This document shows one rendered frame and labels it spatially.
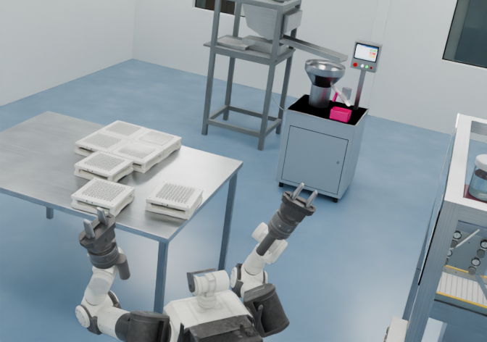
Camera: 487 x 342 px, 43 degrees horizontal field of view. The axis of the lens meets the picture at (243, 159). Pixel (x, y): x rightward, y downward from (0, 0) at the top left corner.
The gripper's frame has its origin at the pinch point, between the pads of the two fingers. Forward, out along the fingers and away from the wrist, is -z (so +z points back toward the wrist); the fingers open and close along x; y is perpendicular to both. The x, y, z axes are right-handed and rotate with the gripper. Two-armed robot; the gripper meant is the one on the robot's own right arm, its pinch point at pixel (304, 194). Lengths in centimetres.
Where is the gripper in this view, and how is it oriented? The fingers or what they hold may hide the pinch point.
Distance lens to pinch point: 207.8
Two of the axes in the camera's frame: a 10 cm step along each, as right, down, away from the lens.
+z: -4.8, 7.3, 4.9
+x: -8.7, -4.6, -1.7
